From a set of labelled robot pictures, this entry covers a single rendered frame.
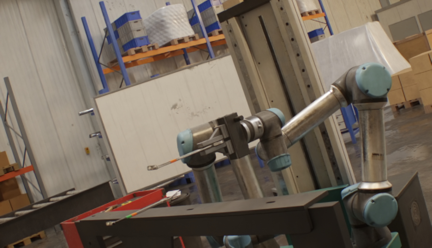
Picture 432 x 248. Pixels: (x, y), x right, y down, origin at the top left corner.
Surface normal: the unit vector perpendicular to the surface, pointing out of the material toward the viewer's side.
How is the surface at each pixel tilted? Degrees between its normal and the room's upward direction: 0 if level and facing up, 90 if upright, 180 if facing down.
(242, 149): 90
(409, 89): 90
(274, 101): 90
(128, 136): 90
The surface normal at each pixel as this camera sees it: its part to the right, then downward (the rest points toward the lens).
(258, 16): -0.61, 0.21
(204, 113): 0.24, -0.07
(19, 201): 0.59, -0.20
